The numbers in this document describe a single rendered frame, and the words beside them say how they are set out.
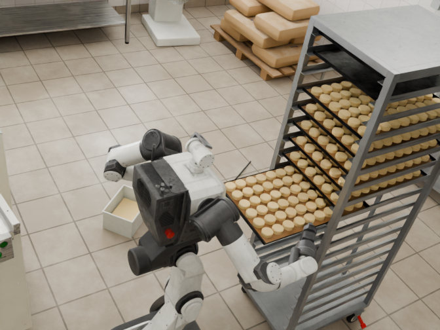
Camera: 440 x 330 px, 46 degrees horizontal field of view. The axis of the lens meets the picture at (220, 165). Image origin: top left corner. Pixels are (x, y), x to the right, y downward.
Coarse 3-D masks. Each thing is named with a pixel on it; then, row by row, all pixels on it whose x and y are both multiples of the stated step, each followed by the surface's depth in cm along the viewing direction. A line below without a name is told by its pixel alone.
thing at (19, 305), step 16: (0, 224) 230; (16, 240) 233; (16, 256) 239; (0, 272) 239; (16, 272) 245; (0, 288) 245; (16, 288) 252; (0, 304) 251; (16, 304) 259; (0, 320) 258; (16, 320) 266
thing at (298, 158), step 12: (288, 156) 251; (300, 156) 250; (300, 168) 246; (312, 168) 244; (312, 180) 240; (324, 180) 239; (396, 180) 249; (408, 180) 251; (324, 192) 234; (360, 192) 235; (372, 192) 240
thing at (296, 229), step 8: (280, 168) 258; (288, 176) 254; (256, 184) 246; (296, 184) 250; (264, 192) 242; (304, 192) 246; (248, 200) 236; (272, 200) 239; (312, 200) 243; (240, 208) 232; (256, 208) 233; (280, 208) 235; (320, 208) 239; (360, 208) 243; (264, 216) 230; (296, 216) 233; (280, 224) 227; (304, 224) 230; (320, 224) 231; (288, 232) 224; (296, 232) 225; (264, 240) 219; (272, 240) 219
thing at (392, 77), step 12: (396, 72) 183; (384, 84) 186; (384, 96) 187; (384, 108) 191; (372, 120) 195; (372, 132) 197; (360, 144) 203; (360, 156) 204; (360, 168) 209; (348, 180) 213; (348, 192) 217; (336, 204) 223; (336, 216) 225; (336, 228) 231; (324, 240) 236; (324, 252) 240; (312, 276) 250; (300, 300) 263; (300, 312) 269
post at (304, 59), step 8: (312, 16) 211; (312, 24) 212; (304, 40) 218; (312, 40) 216; (304, 48) 219; (304, 56) 220; (304, 64) 223; (296, 72) 227; (296, 80) 228; (296, 96) 233; (288, 104) 237; (288, 112) 238; (280, 128) 246; (288, 128) 244; (280, 136) 247; (280, 144) 249; (272, 160) 257; (272, 168) 259
